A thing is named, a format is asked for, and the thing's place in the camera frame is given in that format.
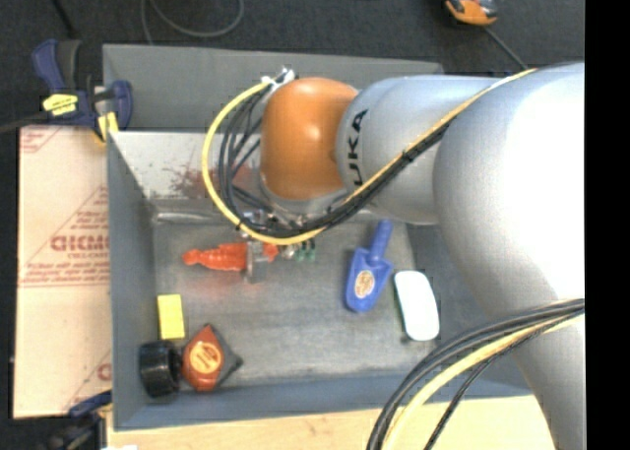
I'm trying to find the white computer mouse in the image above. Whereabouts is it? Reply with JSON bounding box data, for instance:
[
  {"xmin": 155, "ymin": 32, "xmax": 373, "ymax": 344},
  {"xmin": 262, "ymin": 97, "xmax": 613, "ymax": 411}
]
[{"xmin": 393, "ymin": 269, "xmax": 441, "ymax": 343}]

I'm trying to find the orange and grey tape measure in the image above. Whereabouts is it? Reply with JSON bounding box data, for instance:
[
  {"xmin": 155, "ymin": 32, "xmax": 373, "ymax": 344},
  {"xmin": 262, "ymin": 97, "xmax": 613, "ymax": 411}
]
[{"xmin": 180, "ymin": 323, "xmax": 244, "ymax": 393}]

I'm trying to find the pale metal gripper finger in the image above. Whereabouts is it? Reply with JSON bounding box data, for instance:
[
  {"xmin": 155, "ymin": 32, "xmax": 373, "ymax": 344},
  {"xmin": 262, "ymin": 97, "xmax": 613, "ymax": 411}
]
[{"xmin": 247, "ymin": 245, "xmax": 271, "ymax": 285}]

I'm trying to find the orange toy lobster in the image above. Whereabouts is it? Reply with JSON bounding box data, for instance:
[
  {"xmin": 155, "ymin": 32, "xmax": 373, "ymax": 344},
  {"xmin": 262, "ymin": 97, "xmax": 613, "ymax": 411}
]
[{"xmin": 181, "ymin": 240, "xmax": 280, "ymax": 273}]

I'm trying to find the blue toy trowel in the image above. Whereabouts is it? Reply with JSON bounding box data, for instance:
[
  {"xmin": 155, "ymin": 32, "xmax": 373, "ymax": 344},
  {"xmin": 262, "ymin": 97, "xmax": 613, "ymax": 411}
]
[{"xmin": 343, "ymin": 219, "xmax": 395, "ymax": 314}]

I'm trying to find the brown cardboard board red print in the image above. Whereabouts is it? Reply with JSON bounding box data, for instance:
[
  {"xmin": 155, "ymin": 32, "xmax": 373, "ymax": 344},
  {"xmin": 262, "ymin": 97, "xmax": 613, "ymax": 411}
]
[{"xmin": 12, "ymin": 125, "xmax": 113, "ymax": 419}]

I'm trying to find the yellow flat block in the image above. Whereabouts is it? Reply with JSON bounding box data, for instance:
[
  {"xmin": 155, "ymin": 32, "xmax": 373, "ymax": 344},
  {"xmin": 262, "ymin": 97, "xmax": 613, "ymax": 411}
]
[{"xmin": 157, "ymin": 293, "xmax": 186, "ymax": 341}]

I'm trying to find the black ribbed round cap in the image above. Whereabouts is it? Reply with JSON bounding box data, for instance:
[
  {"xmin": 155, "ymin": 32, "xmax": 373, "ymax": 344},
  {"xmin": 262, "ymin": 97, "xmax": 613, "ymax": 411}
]
[{"xmin": 138, "ymin": 340, "xmax": 184, "ymax": 399}]

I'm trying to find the grey metal bin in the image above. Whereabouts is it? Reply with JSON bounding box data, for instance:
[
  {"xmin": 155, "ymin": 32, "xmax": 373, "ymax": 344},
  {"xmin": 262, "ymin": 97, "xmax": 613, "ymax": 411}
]
[{"xmin": 101, "ymin": 43, "xmax": 536, "ymax": 430}]

